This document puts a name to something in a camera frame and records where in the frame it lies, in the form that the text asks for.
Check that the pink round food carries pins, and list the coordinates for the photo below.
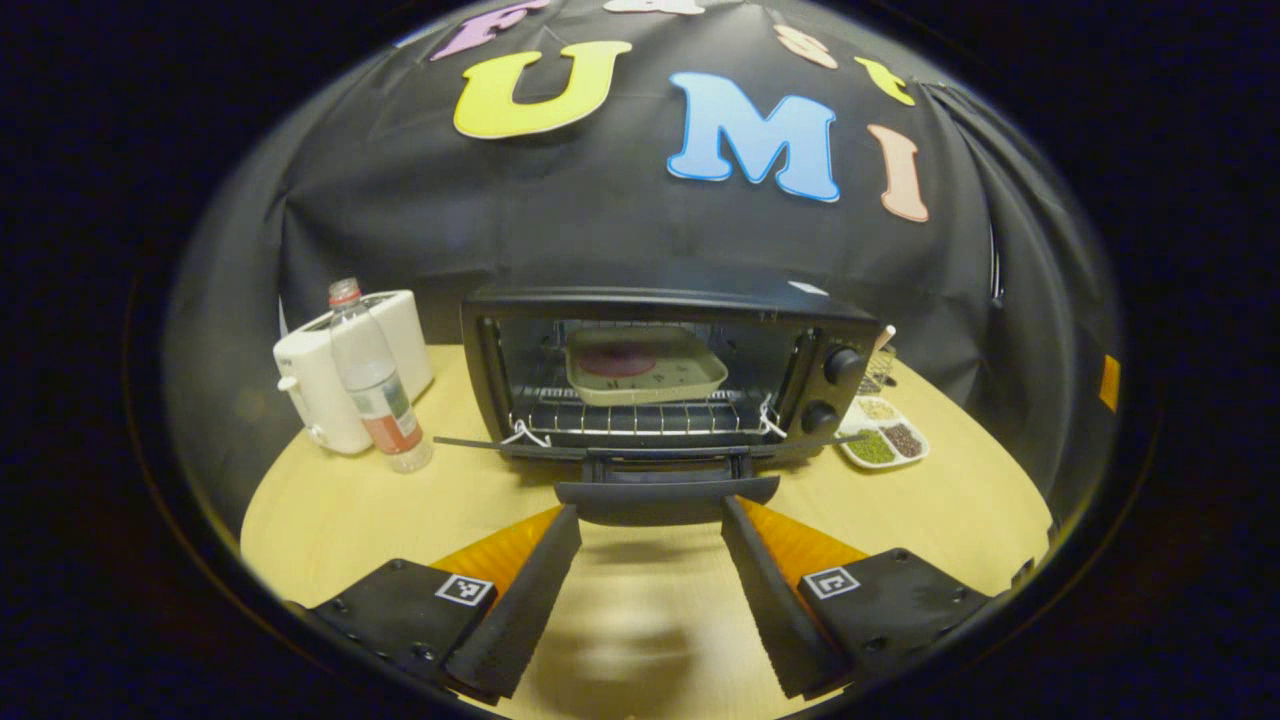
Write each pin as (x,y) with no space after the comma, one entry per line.
(617,360)

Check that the metal oven rack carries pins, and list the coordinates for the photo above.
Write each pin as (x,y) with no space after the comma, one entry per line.
(640,418)

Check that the clear plastic bottle red label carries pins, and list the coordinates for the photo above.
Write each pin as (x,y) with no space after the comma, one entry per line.
(380,390)

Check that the black electric oven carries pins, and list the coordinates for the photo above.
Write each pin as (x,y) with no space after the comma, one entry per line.
(665,500)

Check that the white divided plate with beans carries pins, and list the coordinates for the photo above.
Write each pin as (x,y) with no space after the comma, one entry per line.
(885,442)

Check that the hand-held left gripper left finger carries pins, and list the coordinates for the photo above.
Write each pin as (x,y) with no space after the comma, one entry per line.
(525,600)

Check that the white toaster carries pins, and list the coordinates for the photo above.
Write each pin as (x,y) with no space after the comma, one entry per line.
(310,395)

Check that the black backdrop cloth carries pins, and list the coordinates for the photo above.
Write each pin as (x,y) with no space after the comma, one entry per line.
(620,230)

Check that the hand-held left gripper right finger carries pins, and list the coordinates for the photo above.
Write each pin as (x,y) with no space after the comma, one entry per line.
(775,600)

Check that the beige food tray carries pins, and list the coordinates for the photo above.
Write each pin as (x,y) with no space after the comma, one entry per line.
(690,375)

